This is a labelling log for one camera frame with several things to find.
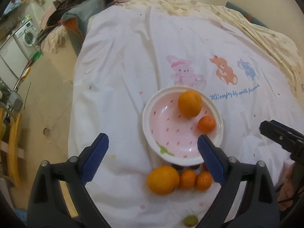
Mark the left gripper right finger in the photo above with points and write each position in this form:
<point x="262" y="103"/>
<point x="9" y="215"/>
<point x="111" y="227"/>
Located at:
<point x="247" y="197"/>

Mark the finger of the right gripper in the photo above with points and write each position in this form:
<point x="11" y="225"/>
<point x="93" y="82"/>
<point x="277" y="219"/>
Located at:
<point x="286" y="140"/>
<point x="288" y="129"/>

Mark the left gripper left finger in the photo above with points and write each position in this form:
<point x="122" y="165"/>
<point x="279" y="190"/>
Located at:
<point x="47" y="207"/>

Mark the small mandarin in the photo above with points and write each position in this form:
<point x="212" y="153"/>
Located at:
<point x="187" y="179"/>
<point x="203" y="181"/>
<point x="206" y="124"/>

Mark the large orange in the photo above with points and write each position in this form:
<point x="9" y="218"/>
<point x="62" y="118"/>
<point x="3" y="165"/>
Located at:
<point x="163" y="180"/>
<point x="190" y="103"/>

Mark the person right hand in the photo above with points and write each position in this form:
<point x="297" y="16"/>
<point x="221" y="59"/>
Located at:
<point x="287" y="191"/>

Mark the red tomato left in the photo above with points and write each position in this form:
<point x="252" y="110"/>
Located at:
<point x="205" y="167"/>

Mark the green lime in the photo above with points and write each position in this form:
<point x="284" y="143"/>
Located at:
<point x="190" y="221"/>

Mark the yellow wooden chair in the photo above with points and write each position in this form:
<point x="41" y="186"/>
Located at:
<point x="10" y="152"/>

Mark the dark plum right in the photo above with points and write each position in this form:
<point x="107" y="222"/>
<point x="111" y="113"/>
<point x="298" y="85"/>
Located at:
<point x="195" y="167"/>

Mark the dark plum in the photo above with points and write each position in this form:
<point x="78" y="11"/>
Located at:
<point x="195" y="167"/>
<point x="177" y="167"/>

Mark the dark plum left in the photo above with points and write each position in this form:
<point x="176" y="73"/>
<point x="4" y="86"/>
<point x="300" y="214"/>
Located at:
<point x="177" y="167"/>

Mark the pink strawberry pattern plate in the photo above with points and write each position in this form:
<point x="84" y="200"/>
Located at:
<point x="171" y="135"/>

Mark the white cartoon animal blanket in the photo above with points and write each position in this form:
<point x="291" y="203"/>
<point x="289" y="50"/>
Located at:
<point x="128" y="55"/>

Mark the white cabinet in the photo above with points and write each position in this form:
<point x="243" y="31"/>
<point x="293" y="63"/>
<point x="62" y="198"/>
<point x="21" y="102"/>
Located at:
<point x="14" y="57"/>

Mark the white washing machine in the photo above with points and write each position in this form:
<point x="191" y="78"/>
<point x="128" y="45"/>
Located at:
<point x="26" y="37"/>

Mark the teal orange pillow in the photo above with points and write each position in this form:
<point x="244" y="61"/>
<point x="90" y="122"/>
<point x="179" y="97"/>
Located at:
<point x="76" y="20"/>

